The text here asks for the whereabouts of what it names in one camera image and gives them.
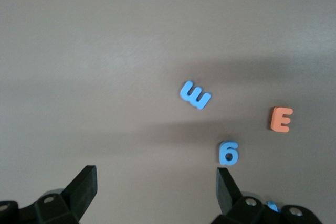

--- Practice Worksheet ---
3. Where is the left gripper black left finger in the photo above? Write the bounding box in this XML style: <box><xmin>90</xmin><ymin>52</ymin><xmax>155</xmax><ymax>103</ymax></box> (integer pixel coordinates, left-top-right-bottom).
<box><xmin>0</xmin><ymin>165</ymin><xmax>98</xmax><ymax>224</ymax></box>

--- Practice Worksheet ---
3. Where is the blue foam letter M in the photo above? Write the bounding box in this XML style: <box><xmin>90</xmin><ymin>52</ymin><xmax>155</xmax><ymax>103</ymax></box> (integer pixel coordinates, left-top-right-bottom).
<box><xmin>180</xmin><ymin>80</ymin><xmax>212</xmax><ymax>111</ymax></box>

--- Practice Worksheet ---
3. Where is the orange foam letter E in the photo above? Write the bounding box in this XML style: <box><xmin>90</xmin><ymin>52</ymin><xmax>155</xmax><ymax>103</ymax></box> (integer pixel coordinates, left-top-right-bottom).
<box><xmin>268</xmin><ymin>106</ymin><xmax>293</xmax><ymax>133</ymax></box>

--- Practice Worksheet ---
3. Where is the blue foam digit six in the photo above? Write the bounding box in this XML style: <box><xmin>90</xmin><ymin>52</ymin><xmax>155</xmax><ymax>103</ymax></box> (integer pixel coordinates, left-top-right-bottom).
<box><xmin>218</xmin><ymin>140</ymin><xmax>239</xmax><ymax>166</ymax></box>

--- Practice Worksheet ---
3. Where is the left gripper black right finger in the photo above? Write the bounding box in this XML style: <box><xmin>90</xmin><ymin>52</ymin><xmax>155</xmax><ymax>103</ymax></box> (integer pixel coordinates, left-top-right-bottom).
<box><xmin>209</xmin><ymin>167</ymin><xmax>323</xmax><ymax>224</ymax></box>

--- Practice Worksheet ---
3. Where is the blue foam letter X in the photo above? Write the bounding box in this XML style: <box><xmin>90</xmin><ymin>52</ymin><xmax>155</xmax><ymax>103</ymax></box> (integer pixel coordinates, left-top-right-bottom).
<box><xmin>266</xmin><ymin>200</ymin><xmax>279</xmax><ymax>213</ymax></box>

